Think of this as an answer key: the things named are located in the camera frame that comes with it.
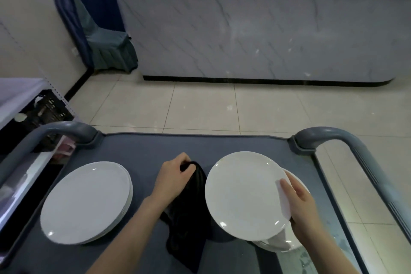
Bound person's left hand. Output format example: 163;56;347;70
151;152;197;210

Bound person's right hand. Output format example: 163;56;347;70
279;169;323;245

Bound dark blue cleaning cloth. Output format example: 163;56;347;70
159;161;212;273

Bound pink bag white handles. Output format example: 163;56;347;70
54;135;76;161

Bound black plastic crate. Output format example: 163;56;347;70
19;89;74;152

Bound chair with grey-green cover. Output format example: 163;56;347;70
71;0;139;74

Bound white metal shelf rack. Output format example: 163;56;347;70
0;77;76;229

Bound stack of white plates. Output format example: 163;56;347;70
252;167;310;253

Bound grey service cart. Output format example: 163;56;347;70
0;121;411;274

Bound person's left forearm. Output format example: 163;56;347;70
86;197;174;274

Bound marble bar counter black top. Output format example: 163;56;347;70
109;0;411;87

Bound white round plate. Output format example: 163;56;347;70
205;151;291;241
40;161;133;245

